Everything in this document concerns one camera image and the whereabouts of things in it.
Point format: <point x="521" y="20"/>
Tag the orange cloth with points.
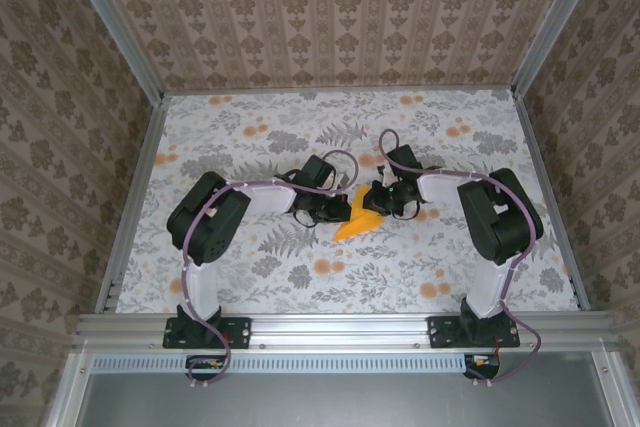
<point x="357" y="229"/>

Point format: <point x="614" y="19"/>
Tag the right black-white robot arm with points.
<point x="500" y="222"/>

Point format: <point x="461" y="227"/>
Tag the left black-white robot arm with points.
<point x="210" y="222"/>

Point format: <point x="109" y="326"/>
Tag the floral patterned table cover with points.
<point x="250" y="122"/>

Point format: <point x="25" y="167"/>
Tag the small black circuit board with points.
<point x="200" y="374"/>
<point x="482" y="372"/>

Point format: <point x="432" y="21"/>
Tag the grey metal panel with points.
<point x="340" y="402"/>

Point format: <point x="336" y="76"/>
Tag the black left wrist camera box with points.
<point x="330" y="207"/>

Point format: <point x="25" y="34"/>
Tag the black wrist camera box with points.
<point x="385" y="199"/>
<point x="330" y="207"/>

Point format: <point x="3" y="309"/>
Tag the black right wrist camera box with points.
<point x="385" y="199"/>

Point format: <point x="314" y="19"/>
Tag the aluminium side rail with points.
<point x="132" y="197"/>
<point x="552" y="197"/>

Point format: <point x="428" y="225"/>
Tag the wide aluminium mounting rail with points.
<point x="340" y="329"/>

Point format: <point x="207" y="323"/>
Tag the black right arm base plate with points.
<point x="440" y="332"/>

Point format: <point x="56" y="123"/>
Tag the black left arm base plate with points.
<point x="240" y="332"/>

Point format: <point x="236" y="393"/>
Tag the aluminium frame post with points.
<point x="115" y="22"/>
<point x="555" y="22"/>

